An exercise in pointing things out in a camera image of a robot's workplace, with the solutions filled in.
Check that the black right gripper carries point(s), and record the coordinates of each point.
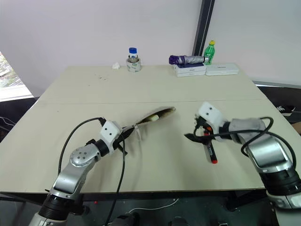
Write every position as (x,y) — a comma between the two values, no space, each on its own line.
(202,129)

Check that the blue capped small bottle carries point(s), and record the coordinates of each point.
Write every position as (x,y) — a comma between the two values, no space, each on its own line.
(133,54)

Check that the white long flat case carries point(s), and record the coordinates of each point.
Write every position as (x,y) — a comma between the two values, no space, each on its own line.
(222,69)

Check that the white tape roll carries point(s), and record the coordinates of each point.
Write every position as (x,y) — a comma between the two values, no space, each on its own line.
(134,65)

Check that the white flat box purple print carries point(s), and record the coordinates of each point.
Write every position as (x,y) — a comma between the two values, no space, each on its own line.
(190,70)

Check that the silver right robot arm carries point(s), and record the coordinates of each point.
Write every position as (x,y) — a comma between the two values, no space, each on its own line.
(265,150)

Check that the green plastic bottle yellow cap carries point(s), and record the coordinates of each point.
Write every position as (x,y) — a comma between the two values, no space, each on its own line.
(209,54)

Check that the black white shoe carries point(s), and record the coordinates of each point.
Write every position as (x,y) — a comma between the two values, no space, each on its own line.
(287,109)

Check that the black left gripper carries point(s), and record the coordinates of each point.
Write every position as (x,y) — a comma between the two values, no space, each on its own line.
(118,141)

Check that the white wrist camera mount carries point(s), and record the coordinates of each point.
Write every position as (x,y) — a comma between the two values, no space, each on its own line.
(209,113)
(109,131)

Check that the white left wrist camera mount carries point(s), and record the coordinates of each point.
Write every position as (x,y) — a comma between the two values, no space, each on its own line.
(109,131)

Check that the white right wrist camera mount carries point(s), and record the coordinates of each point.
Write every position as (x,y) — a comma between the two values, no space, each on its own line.
(209,113)

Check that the red marker with black label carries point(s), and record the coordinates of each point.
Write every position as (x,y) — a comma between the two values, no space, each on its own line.
(211,153)

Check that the crumpled white tissue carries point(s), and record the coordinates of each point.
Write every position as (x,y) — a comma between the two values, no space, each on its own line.
(115,65)

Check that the dark vertical pillar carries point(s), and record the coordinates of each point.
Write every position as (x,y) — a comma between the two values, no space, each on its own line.
(203,26)

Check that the dark rounded shape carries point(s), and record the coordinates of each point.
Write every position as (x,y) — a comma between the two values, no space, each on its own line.
(127,219)

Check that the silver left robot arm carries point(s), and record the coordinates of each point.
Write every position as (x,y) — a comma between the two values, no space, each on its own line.
(78,164)

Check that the purple grey folded umbrella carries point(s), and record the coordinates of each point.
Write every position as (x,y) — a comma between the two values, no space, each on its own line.
(185,59)

